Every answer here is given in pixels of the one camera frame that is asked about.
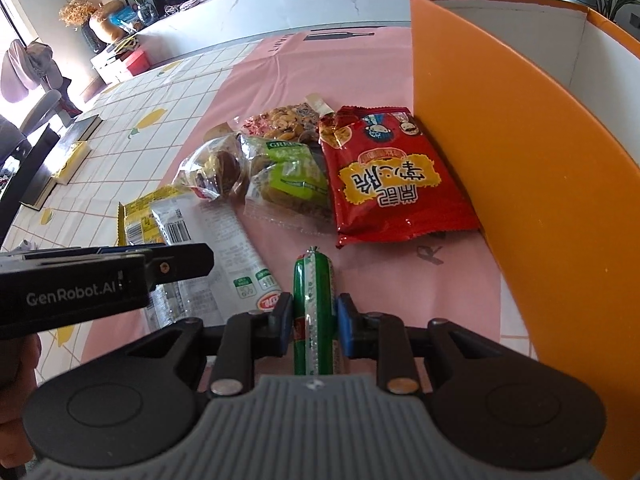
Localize large brown teddy bear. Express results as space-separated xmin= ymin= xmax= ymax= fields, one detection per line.
xmin=89 ymin=0 xmax=138 ymax=43

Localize yellow snack packet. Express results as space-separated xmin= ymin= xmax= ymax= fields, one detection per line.
xmin=117 ymin=185 xmax=191 ymax=248

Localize white clear snack packet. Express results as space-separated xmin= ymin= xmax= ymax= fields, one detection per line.
xmin=150 ymin=195 xmax=283 ymax=331

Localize green snack packet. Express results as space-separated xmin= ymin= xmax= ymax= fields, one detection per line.
xmin=240 ymin=135 xmax=335 ymax=233

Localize red snack packet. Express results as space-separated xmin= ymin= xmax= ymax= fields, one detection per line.
xmin=318 ymin=105 xmax=482 ymax=249

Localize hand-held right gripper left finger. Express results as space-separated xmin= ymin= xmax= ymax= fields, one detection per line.
xmin=127 ymin=292 xmax=296 ymax=396

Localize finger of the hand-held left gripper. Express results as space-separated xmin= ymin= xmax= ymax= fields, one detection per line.
xmin=97 ymin=244 xmax=168 ymax=256
xmin=142 ymin=242 xmax=216 ymax=292

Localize white marble tv bench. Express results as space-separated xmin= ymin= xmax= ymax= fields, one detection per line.
xmin=90 ymin=0 xmax=551 ymax=86

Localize person's left hand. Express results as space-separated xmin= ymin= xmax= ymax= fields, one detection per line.
xmin=0 ymin=332 xmax=43 ymax=466

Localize dark chair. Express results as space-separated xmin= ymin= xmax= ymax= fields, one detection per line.
xmin=0 ymin=89 xmax=68 ymax=241

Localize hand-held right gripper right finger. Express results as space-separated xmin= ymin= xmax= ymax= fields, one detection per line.
xmin=336 ymin=292 xmax=501 ymax=393

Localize clear mixed nuts packet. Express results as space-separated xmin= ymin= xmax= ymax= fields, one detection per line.
xmin=240 ymin=94 xmax=335 ymax=145

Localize clear packet of brown nuts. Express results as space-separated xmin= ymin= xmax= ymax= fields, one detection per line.
xmin=172 ymin=132 xmax=251 ymax=203

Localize hanging clothes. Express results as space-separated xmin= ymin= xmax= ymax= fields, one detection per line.
xmin=0 ymin=39 xmax=63 ymax=106

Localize orange cardboard box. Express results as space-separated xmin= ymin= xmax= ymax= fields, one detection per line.
xmin=410 ymin=0 xmax=640 ymax=461

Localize green sausage stick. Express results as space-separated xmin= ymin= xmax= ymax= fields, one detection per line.
xmin=292 ymin=245 xmax=346 ymax=376

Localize pink tablecloth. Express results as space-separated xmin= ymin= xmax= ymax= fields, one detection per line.
xmin=82 ymin=25 xmax=538 ymax=396

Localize red box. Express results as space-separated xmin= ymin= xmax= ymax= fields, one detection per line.
xmin=122 ymin=46 xmax=151 ymax=77

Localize dried flowers in vase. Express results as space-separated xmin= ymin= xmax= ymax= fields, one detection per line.
xmin=59 ymin=0 xmax=98 ymax=53

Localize yellow box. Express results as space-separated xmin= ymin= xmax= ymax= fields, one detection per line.
xmin=52 ymin=141 xmax=91 ymax=186

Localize black book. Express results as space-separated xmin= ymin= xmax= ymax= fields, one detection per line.
xmin=20 ymin=115 xmax=103 ymax=211

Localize white checked lemon tablecloth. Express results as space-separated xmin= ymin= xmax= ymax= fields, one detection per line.
xmin=0 ymin=42 xmax=261 ymax=391

